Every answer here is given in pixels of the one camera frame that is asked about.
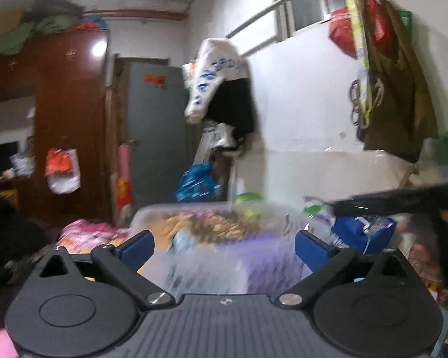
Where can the blue fabric bag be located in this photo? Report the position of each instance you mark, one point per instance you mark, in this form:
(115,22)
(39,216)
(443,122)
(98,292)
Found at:
(358,231)

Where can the white hanging jacket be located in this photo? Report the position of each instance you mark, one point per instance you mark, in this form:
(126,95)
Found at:
(211,71)

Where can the window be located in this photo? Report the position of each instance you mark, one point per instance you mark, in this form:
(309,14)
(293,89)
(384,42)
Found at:
(306,3)

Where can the red paper banner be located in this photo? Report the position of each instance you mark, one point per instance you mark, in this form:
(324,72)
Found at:
(123,190)

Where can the pink printed blanket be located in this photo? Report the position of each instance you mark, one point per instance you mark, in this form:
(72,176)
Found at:
(89,233)

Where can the brown wooden wardrobe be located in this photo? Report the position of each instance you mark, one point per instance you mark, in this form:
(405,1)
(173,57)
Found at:
(71,119)

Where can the grey door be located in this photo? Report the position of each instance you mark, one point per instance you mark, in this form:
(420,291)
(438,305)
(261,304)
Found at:
(153,130)

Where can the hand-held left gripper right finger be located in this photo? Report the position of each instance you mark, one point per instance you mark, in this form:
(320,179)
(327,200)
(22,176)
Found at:
(310,250)

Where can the olive tote bag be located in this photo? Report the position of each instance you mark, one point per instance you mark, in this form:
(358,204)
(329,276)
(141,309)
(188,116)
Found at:
(395,100)

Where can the metal clothes rod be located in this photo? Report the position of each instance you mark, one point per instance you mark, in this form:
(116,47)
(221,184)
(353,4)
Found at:
(268,9)

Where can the pile of green bedding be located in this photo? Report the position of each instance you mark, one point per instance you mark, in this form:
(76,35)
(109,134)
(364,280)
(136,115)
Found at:
(33,26)

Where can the blue plastic bag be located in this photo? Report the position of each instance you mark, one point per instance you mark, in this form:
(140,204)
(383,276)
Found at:
(196,182)

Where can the clear plastic storage box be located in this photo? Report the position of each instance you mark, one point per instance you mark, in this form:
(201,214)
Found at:
(216,231)

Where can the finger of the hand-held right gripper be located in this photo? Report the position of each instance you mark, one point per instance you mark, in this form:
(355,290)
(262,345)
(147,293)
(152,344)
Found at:
(395,201)

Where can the dark cloth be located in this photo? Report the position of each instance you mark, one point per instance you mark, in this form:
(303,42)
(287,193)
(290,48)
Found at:
(11,238)

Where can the black hanging garment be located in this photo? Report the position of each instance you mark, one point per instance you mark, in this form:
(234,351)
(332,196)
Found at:
(235,108)

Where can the red and white plastic bag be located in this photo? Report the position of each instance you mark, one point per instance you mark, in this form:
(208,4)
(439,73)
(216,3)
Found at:
(61,173)

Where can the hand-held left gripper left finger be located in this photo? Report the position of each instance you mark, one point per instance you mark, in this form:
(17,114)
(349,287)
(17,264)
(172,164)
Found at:
(137,249)

